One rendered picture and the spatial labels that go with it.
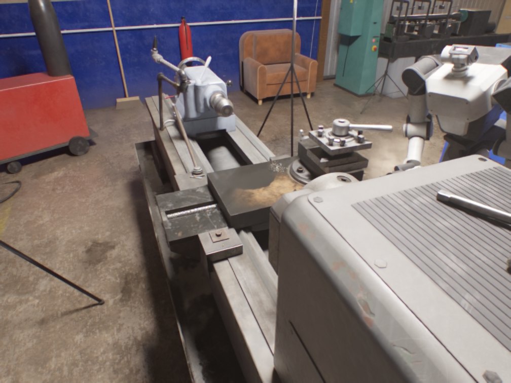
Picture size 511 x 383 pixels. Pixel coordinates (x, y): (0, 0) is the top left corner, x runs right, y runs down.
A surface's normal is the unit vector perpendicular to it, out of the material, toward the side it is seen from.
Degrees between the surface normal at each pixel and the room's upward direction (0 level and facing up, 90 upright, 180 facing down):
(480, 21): 90
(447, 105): 115
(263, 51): 98
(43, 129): 90
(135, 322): 0
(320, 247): 45
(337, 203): 0
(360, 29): 90
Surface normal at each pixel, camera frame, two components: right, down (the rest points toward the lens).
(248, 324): 0.00, -0.84
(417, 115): -0.45, 0.61
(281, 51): 0.40, 0.63
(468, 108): -0.75, 0.63
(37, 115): 0.67, 0.40
